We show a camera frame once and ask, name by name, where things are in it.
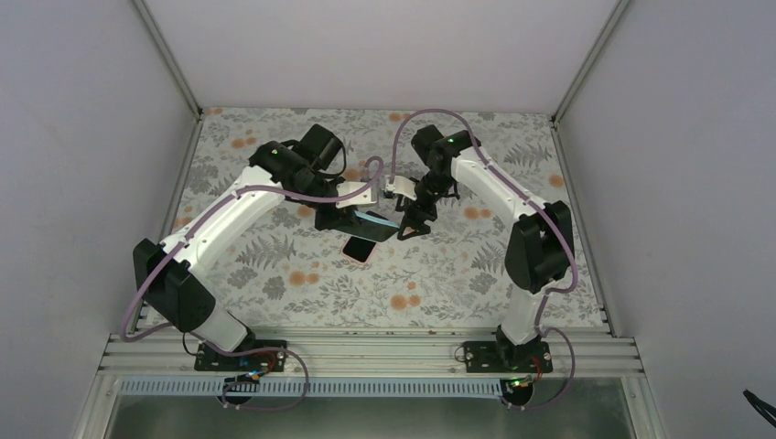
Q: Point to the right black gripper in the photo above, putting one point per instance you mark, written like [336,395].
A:
[411,208]

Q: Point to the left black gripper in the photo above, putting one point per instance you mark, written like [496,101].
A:
[324,222]

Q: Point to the light blue phone case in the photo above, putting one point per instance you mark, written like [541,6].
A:
[376,223]

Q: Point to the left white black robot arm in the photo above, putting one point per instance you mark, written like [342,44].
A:
[169,273]

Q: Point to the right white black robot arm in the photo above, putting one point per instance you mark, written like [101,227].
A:
[540,251]

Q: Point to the floral patterned table mat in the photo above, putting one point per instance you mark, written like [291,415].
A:
[282,272]

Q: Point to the black object at corner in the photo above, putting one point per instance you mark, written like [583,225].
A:
[763,408]

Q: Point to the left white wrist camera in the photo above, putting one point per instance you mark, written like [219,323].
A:
[357,194]

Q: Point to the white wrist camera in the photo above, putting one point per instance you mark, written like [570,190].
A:
[357,194]
[399,186]

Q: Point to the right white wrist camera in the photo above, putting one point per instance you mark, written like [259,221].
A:
[399,186]

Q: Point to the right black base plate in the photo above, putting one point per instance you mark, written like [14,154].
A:
[482,357]

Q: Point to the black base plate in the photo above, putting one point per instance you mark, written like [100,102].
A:
[482,357]
[209,360]

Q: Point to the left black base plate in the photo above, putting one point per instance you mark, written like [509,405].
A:
[209,360]

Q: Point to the aluminium mounting rail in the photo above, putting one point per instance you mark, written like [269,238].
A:
[350,364]

